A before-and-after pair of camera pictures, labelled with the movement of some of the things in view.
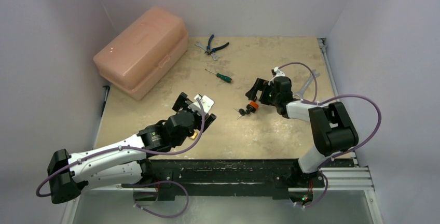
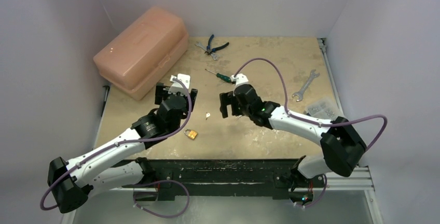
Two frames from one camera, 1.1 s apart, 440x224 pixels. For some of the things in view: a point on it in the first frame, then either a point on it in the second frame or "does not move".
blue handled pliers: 209,50 does not move
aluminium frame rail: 346,178 does not move
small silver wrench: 215,57 does not move
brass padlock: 194,135 does not move
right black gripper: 267,92 to 229,102
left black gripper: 201,121 to 160,94
